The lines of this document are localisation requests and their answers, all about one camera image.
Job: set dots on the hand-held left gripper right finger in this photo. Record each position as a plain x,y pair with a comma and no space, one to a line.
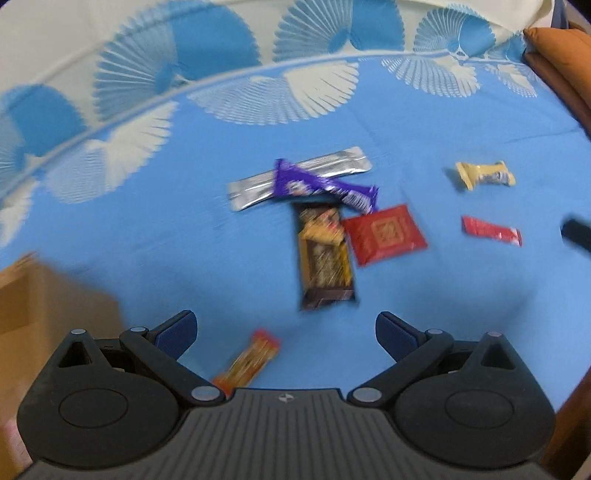
397,334

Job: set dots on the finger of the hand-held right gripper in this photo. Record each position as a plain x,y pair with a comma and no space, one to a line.
578,233

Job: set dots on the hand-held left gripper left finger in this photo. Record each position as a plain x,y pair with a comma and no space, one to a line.
175,334

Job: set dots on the orange snack packet red-ended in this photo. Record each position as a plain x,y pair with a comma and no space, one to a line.
249,360

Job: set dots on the dark brown snack bar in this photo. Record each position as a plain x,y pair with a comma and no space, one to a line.
323,267

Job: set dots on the red square snack packet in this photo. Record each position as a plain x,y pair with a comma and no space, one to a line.
383,235

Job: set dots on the yellow candy packet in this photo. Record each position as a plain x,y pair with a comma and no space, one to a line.
475,175

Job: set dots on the brown cardboard box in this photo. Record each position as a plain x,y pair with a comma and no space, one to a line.
41,314

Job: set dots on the silver snack packet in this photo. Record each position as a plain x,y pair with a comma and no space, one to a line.
249,191

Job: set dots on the purple snack packet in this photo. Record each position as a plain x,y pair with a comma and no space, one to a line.
295,180

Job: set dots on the small red sachet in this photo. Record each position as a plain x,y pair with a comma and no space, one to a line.
489,230

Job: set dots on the orange cushion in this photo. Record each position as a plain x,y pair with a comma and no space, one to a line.
563,60

